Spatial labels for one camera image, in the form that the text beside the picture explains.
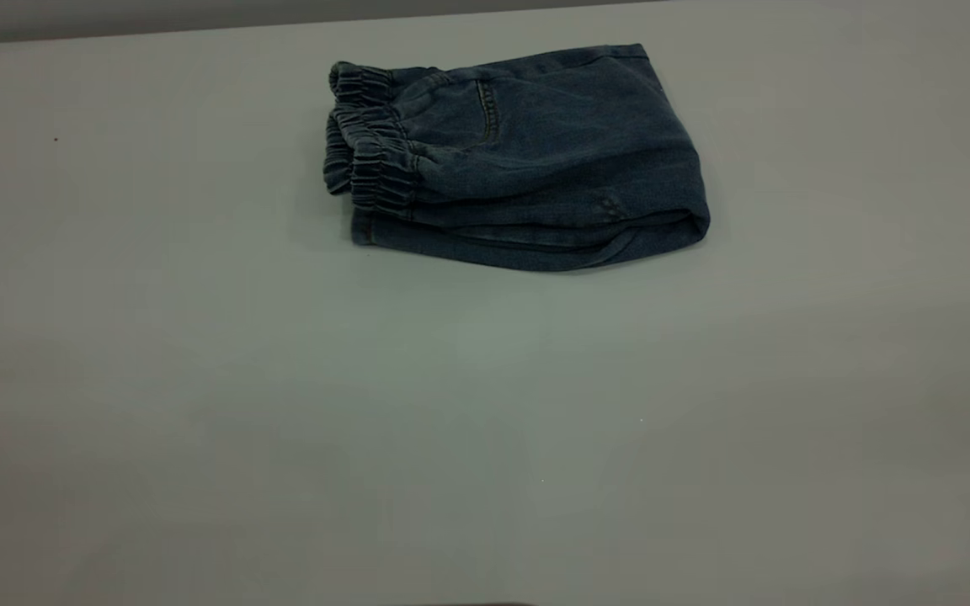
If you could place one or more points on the blue denim pants basketball print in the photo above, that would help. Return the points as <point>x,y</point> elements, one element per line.
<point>535,151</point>

